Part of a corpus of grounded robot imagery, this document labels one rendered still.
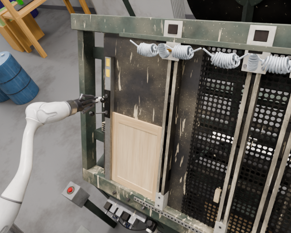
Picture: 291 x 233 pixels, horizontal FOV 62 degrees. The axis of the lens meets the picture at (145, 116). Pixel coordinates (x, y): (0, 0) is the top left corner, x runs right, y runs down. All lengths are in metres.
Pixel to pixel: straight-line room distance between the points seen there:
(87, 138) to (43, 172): 1.78
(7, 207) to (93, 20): 1.11
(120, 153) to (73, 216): 1.47
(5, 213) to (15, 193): 0.09
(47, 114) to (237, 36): 0.98
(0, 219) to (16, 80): 3.59
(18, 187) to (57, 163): 2.32
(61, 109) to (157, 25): 0.67
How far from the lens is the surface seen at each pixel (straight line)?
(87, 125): 1.95
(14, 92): 4.81
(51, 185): 3.49
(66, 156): 3.61
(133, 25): 1.43
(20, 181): 1.32
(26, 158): 1.36
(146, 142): 1.63
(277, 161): 1.30
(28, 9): 5.67
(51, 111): 1.34
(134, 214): 2.00
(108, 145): 1.84
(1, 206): 1.32
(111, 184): 1.99
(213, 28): 1.21
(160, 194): 1.68
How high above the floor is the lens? 2.55
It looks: 48 degrees down
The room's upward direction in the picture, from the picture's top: 23 degrees counter-clockwise
